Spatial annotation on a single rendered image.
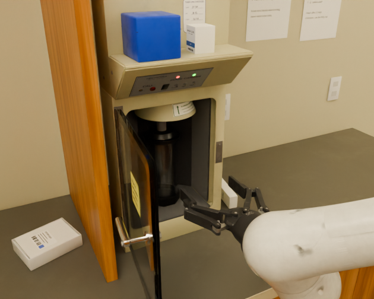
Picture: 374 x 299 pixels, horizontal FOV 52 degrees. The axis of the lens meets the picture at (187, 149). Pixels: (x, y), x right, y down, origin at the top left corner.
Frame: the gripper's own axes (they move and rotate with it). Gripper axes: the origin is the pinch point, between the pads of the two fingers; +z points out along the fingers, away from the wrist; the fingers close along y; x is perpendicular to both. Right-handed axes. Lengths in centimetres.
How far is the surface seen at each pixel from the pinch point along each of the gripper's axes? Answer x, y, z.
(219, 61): -29.6, -5.1, 5.4
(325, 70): -6, -96, 59
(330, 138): 26, -97, 51
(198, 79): -24.8, -2.3, 10.1
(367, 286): 48, -56, -11
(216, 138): -4.8, -11.8, 16.2
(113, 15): -39.7, 15.8, 16.2
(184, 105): -15.1, -2.9, 19.1
